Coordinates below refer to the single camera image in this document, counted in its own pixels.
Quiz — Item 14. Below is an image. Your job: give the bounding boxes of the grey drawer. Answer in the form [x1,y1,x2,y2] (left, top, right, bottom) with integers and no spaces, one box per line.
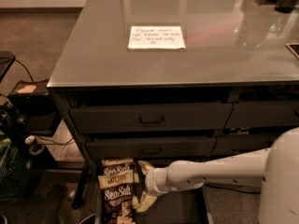
[211,134,277,156]
[226,101,299,128]
[86,136,216,160]
[69,103,232,134]

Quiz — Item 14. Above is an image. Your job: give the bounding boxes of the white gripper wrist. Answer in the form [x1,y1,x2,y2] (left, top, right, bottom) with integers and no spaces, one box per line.
[132,161,170,213]

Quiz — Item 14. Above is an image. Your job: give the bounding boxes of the middle left grey drawer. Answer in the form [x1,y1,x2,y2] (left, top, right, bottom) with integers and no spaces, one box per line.
[86,136,216,160]

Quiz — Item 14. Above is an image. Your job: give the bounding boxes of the black box with label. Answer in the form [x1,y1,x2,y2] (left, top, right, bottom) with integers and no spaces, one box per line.
[8,79,62,136]

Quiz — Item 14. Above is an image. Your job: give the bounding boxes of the open bottom left drawer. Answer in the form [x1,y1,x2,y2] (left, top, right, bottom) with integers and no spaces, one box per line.
[97,161,213,224]

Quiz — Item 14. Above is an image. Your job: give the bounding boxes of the middle right grey drawer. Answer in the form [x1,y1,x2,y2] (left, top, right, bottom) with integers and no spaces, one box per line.
[211,134,277,156]

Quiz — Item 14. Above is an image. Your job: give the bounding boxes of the top left grey drawer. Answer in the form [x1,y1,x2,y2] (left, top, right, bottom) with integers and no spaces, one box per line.
[69,103,232,134]

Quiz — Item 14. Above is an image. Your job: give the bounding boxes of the white handwritten paper note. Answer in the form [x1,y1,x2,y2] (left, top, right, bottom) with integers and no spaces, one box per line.
[127,26,186,49]

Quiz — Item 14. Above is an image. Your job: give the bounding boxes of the green plastic crate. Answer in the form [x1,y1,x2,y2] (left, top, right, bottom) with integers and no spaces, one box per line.
[0,134,32,201]

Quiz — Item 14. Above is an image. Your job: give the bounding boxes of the black chair edge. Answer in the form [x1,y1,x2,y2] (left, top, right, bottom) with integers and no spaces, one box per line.
[0,51,15,82]

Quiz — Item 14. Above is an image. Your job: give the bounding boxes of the dark tablet on counter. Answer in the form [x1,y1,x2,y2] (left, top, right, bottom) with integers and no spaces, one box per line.
[286,43,299,60]

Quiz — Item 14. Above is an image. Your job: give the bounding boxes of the brown sea salt chip bag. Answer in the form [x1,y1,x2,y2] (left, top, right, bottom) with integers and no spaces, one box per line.
[98,170,135,224]
[102,159,139,183]

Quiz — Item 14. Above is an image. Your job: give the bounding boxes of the white round device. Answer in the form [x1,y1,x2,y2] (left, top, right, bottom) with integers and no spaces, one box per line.
[25,135,45,156]

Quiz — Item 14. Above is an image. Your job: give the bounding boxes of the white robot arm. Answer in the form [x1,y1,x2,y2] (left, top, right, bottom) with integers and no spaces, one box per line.
[137,128,299,224]

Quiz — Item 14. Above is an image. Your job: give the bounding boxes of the top right grey drawer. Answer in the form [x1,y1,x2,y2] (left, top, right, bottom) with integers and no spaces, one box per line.
[226,101,299,128]

